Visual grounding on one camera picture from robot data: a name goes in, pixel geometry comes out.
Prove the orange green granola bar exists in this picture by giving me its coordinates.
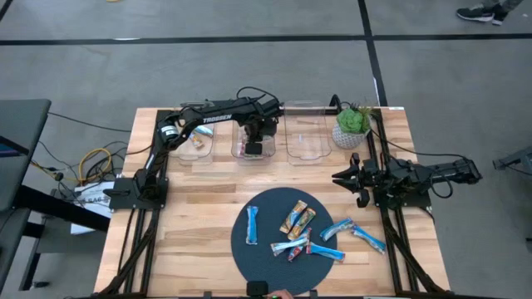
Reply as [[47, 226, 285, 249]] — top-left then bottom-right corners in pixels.
[[286, 207, 317, 242], [279, 199, 308, 234]]

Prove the grey chair base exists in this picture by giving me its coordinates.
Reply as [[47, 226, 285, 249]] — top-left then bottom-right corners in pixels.
[[492, 145, 532, 178]]

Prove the blue red-ended granola bar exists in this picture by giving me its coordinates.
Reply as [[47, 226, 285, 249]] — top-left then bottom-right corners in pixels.
[[287, 227, 313, 262], [305, 242, 347, 263]]

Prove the grey desk top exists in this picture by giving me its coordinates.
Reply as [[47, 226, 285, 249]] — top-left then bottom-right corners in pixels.
[[0, 98, 52, 213]]

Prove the black floor cable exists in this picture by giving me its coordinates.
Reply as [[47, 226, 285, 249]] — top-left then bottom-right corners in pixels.
[[47, 110, 132, 134]]

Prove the black aluminium frame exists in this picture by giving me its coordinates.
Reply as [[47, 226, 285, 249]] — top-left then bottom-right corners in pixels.
[[99, 105, 448, 298]]

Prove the succulent in white pot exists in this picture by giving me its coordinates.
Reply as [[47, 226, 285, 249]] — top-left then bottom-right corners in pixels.
[[331, 103, 375, 150]]

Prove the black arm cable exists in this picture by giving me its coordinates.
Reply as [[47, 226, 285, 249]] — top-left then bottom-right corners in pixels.
[[368, 128, 471, 162]]

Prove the round dark blue placemat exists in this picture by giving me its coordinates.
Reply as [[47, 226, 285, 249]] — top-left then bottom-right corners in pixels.
[[230, 186, 338, 296]]

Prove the clear plastic bin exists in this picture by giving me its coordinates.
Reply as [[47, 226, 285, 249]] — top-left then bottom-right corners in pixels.
[[230, 100, 277, 162], [283, 100, 333, 161], [172, 100, 216, 163]]

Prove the black desk support beam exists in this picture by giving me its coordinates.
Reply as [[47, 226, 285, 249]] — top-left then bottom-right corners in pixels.
[[14, 184, 111, 233]]

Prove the white paper sheet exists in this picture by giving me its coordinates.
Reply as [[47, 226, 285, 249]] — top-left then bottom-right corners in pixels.
[[69, 180, 116, 236]]

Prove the black desk leg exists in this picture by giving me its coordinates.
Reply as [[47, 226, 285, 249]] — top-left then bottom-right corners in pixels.
[[18, 223, 47, 292]]

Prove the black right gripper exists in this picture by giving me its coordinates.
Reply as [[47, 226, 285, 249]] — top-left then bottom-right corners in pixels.
[[332, 152, 386, 209]]

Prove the person's leg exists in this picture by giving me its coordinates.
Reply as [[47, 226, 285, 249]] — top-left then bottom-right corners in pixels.
[[481, 0, 525, 12]]

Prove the person's shoe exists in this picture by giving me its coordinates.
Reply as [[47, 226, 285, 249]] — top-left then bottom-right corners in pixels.
[[456, 4, 495, 23], [491, 2, 511, 27]]

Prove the yellow cable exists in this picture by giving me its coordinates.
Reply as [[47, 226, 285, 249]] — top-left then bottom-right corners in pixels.
[[31, 147, 114, 186]]

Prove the black and blue device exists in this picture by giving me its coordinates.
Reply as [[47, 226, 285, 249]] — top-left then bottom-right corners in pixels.
[[0, 136, 27, 159]]

